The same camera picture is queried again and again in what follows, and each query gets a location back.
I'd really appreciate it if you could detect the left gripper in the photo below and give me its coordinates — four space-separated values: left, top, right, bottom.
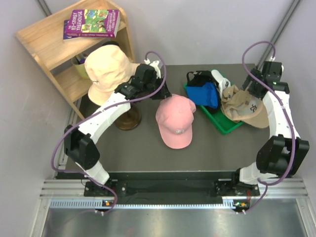
142 75 171 100

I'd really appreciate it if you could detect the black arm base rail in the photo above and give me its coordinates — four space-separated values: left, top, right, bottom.
83 171 266 204

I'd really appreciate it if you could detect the purple treehouse book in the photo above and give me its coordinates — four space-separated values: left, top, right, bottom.
64 9 120 38

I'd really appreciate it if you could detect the cream bucket hat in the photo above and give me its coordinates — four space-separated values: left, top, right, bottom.
84 44 140 106

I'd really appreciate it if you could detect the blue cap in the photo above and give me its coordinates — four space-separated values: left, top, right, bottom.
186 82 219 109

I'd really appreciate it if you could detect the white cap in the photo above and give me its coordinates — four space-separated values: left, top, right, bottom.
211 70 231 93

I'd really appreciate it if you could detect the tan baseball cap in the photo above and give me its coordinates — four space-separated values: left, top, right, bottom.
221 85 269 129

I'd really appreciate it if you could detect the cream mannequin head stand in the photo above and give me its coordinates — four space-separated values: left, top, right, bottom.
114 106 142 131

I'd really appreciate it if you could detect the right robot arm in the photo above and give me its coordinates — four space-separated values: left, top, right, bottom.
230 61 310 196

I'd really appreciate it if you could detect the green plastic tray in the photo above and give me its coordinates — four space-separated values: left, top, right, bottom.
184 83 243 135

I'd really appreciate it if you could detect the wooden shelf unit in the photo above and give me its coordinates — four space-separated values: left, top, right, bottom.
16 0 135 119

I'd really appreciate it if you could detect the pink baseball cap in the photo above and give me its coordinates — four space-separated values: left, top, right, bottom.
156 94 196 149

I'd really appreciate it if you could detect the green pen cup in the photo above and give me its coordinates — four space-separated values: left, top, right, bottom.
71 53 89 79

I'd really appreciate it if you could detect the black cap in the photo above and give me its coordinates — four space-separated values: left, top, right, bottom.
186 71 216 87

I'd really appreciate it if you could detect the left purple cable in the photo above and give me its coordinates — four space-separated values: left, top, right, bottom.
50 51 168 215

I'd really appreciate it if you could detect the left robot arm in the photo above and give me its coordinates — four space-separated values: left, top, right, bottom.
64 59 171 196

